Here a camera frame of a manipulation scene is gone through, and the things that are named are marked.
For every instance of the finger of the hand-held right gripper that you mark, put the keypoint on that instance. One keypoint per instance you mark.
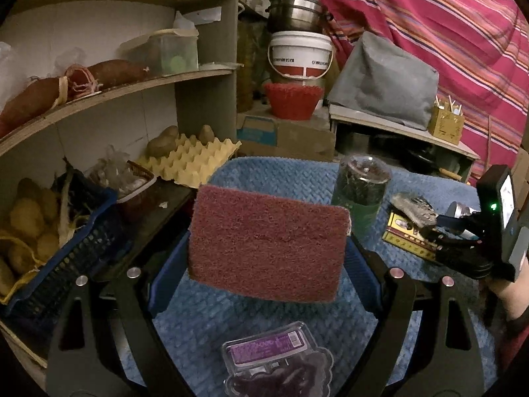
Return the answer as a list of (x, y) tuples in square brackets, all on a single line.
[(458, 225), (463, 258)]

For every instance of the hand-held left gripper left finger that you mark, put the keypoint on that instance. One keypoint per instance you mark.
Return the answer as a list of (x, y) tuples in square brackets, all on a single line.
[(165, 273)]

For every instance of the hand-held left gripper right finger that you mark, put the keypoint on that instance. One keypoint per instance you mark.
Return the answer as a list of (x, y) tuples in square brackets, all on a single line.
[(363, 269)]

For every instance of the maroon scouring pad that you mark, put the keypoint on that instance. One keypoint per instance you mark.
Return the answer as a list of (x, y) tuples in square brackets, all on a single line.
[(268, 244)]

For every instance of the person's right forearm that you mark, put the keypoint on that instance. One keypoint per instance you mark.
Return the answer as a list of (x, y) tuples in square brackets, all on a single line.
[(514, 310)]

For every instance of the silver patterned wrapper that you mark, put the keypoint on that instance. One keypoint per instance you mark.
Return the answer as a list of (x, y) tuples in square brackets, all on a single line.
[(413, 209)]

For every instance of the flat yellow box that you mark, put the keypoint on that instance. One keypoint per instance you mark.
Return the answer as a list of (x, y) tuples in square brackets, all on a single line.
[(401, 235)]

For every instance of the green lidded jar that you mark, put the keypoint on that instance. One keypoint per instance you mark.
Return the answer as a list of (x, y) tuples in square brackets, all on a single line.
[(359, 194)]

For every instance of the black pan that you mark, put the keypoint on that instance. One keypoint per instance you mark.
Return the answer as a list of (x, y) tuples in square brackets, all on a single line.
[(427, 155)]

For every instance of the small red basket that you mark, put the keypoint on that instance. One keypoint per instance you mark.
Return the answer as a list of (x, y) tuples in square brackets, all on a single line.
[(138, 194)]

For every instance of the blue plastic crate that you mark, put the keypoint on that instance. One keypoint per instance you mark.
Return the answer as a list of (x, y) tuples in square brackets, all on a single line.
[(82, 256)]

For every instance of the yellow wooden box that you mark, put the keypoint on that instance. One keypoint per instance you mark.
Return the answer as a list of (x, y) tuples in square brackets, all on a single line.
[(446, 126)]

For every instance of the low wooden cabinet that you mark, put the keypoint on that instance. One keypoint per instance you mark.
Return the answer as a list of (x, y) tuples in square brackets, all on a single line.
[(413, 130)]

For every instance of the yellow egg tray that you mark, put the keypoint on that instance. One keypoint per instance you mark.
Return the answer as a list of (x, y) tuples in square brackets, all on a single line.
[(194, 161)]

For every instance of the blue table mat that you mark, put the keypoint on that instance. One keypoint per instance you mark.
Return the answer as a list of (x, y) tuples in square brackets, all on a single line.
[(289, 173)]

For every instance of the purple blister pack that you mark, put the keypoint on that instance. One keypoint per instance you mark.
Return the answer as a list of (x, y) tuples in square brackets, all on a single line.
[(268, 347)]

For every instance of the brown potato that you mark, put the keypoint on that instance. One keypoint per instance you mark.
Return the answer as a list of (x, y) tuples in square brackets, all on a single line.
[(162, 142), (206, 133)]

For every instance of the potatoes in yellow net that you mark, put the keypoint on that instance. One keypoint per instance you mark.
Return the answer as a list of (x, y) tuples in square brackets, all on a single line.
[(29, 231)]

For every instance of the cardboard box with blue label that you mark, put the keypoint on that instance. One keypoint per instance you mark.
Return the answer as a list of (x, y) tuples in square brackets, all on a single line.
[(285, 136)]

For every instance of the grey fabric cover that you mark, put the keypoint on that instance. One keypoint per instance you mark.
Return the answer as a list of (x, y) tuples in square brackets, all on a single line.
[(384, 82)]

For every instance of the wooden shelf unit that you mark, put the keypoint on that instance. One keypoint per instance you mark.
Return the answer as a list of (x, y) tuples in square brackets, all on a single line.
[(206, 103)]

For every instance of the red plastic basket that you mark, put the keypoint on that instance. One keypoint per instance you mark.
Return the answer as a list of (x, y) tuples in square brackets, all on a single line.
[(293, 101)]

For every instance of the pink striped cloth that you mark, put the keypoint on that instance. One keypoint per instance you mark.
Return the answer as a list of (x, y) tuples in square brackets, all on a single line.
[(454, 29)]

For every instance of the red sweet potato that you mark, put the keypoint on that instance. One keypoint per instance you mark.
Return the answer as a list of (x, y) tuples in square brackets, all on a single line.
[(118, 72), (31, 101)]

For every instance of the pink net bag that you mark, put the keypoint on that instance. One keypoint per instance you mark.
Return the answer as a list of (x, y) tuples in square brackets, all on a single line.
[(80, 80)]

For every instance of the clear plastic container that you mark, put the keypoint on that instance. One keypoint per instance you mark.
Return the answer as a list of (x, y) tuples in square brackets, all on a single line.
[(165, 53)]

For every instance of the white plastic bucket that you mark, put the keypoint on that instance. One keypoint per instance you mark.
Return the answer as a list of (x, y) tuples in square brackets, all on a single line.
[(299, 56)]

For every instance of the stacked steel pots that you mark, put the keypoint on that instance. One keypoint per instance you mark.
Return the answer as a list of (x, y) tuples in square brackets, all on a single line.
[(295, 10)]

